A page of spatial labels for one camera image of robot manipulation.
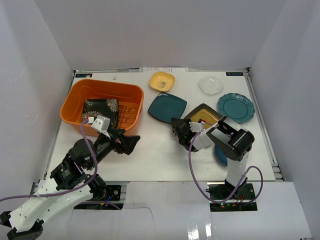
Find teal square plate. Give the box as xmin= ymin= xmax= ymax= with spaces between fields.
xmin=147 ymin=92 xmax=187 ymax=124

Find black floral square plate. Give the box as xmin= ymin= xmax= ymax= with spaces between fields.
xmin=81 ymin=98 xmax=119 ymax=129

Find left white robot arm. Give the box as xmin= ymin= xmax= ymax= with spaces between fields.
xmin=0 ymin=129 xmax=141 ymax=240

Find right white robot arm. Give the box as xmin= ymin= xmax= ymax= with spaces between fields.
xmin=171 ymin=116 xmax=255 ymax=204

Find orange plastic bin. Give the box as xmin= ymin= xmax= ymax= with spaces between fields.
xmin=60 ymin=78 xmax=144 ymax=136

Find yellow and black square plate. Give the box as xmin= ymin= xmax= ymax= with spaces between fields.
xmin=184 ymin=103 xmax=223 ymax=129

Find yellow panda square dish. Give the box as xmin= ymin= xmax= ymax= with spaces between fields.
xmin=149 ymin=71 xmax=176 ymax=92

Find dark blue shell plate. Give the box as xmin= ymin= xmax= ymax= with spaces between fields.
xmin=214 ymin=145 xmax=228 ymax=166

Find clear glass plate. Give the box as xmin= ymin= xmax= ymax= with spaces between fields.
xmin=198 ymin=76 xmax=224 ymax=96

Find teal scalloped round plate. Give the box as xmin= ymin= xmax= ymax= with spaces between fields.
xmin=217 ymin=93 xmax=255 ymax=124

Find white paper sheets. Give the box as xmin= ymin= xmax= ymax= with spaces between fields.
xmin=139 ymin=67 xmax=189 ymax=74

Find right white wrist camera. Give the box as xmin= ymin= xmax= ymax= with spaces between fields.
xmin=188 ymin=119 xmax=206 ymax=133

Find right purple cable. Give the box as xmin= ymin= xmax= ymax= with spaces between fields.
xmin=188 ymin=119 xmax=264 ymax=204

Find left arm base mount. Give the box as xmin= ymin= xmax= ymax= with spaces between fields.
xmin=73 ymin=184 xmax=127 ymax=210

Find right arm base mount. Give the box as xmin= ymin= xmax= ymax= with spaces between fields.
xmin=206 ymin=182 xmax=258 ymax=213

